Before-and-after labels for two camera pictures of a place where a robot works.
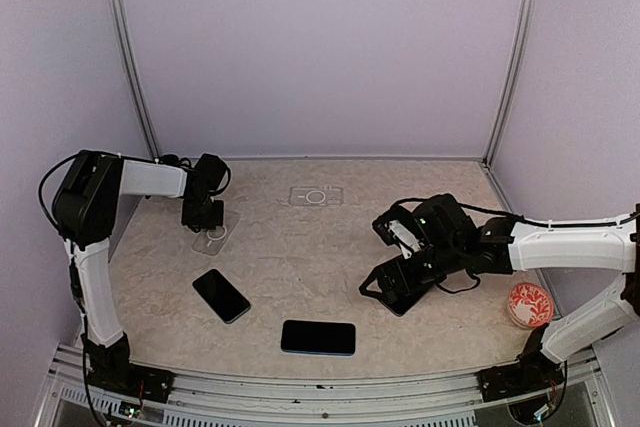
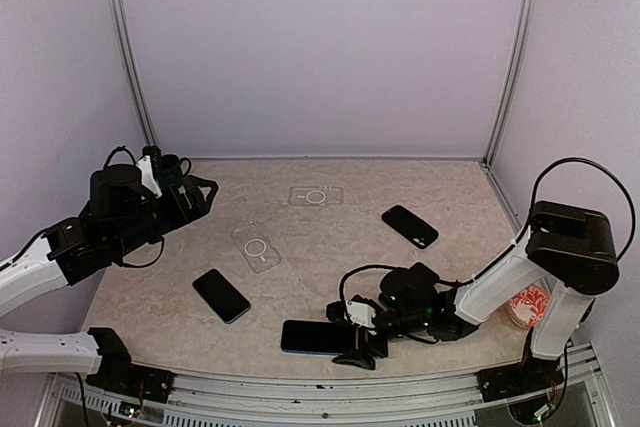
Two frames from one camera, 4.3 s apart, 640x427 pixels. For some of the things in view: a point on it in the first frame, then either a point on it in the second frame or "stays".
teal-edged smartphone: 227,302 stays
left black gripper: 217,220 → 198,207
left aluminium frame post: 130,70 stays
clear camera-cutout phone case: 316,195 stays
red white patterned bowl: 531,305 stays
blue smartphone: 318,338 stays
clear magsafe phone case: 211,241 → 259,251
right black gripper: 387,272 → 357,357
